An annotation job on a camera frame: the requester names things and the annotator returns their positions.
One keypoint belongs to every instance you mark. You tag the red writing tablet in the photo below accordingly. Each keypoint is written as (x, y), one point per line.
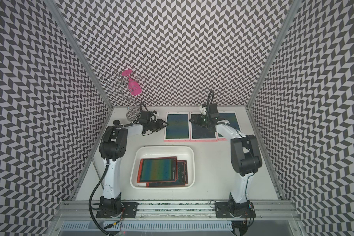
(180, 182)
(157, 170)

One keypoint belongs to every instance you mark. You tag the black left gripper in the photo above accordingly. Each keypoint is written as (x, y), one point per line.
(161, 125)

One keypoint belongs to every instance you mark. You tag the aluminium corner post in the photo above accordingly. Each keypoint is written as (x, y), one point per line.
(59, 19)
(274, 50)

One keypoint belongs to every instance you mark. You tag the chrome wire jewelry stand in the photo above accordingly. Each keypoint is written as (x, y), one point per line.
(116, 84)

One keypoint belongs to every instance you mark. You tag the white plastic storage box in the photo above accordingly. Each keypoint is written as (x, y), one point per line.
(181, 152)

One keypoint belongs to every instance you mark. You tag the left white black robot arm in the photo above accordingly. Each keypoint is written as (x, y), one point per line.
(112, 148)

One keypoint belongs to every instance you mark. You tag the aluminium corner post left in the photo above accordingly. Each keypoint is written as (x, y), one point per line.
(59, 19)

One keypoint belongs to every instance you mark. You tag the aluminium corner post right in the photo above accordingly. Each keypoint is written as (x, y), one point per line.
(274, 50)

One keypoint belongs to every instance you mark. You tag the pink writing tablet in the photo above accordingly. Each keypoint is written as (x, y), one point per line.
(231, 117)
(199, 134)
(177, 129)

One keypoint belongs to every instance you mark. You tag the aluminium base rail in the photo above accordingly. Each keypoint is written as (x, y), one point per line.
(208, 210)

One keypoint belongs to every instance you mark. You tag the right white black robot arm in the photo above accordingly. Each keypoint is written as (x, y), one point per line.
(245, 158)

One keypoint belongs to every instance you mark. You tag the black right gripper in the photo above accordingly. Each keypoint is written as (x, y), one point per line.
(197, 119)

